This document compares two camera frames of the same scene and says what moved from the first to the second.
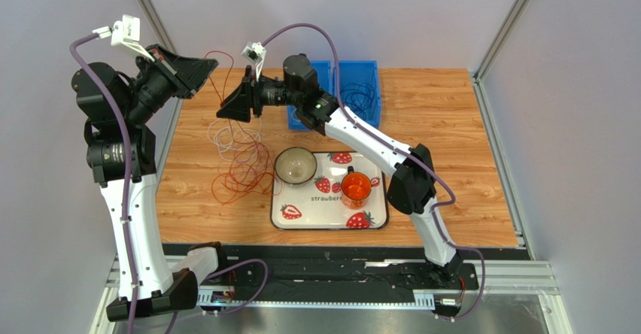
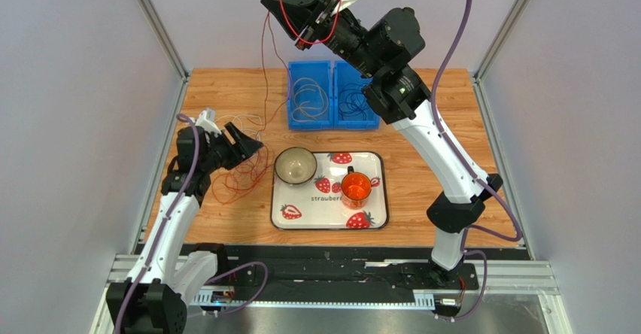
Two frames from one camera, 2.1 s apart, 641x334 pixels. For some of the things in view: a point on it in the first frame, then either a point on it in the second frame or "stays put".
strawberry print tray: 317,205 stays put
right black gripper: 254,95 -> 320,15
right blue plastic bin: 359,89 stays put
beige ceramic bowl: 295,165 stays put
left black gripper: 185,76 -> 244,147
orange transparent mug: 356,189 stays put
